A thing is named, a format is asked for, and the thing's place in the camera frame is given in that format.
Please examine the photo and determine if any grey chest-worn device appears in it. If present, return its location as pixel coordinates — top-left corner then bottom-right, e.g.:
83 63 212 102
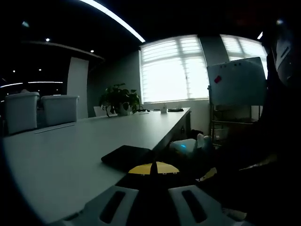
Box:
274 35 296 85

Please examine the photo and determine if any narrow window blind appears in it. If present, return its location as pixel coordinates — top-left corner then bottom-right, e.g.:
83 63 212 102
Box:
220 34 269 63

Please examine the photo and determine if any black pad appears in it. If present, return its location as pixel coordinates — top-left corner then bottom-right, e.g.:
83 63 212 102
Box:
101 145 152 170

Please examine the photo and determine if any black backpack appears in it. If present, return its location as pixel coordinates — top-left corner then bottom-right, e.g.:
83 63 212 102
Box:
190 129 205 139

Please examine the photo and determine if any wide window blind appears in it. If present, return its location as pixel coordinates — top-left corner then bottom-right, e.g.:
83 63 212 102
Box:
139 34 210 104

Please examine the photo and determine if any potted green plant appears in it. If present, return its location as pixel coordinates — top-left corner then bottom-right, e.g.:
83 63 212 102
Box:
99 82 142 118

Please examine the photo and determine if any white storage bin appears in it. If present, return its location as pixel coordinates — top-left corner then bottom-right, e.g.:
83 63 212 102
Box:
4 91 40 135
40 95 80 127

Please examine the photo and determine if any clear storage box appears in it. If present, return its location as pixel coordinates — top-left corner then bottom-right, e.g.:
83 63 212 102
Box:
213 128 230 145

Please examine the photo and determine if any whiteboard on stand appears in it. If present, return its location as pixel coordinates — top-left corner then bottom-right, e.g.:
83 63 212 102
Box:
206 56 269 148

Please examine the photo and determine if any white desk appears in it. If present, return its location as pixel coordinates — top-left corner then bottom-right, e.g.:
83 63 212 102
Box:
2 107 191 224

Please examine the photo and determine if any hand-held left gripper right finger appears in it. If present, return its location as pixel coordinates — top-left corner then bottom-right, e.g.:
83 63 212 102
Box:
154 161 247 226

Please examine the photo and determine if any white square pillar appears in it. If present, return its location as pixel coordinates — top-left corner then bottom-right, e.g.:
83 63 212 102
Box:
67 56 90 119

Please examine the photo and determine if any white chair back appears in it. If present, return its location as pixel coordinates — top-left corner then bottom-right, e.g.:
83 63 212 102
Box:
93 105 109 118

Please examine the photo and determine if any curved ceiling light strip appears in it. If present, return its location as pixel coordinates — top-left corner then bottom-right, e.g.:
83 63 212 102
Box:
79 0 146 43

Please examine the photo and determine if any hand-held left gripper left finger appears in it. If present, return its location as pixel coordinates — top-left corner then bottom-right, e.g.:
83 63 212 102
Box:
48 161 156 226

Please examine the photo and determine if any person's black clothing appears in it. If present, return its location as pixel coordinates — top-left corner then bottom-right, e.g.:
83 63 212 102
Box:
211 30 301 226

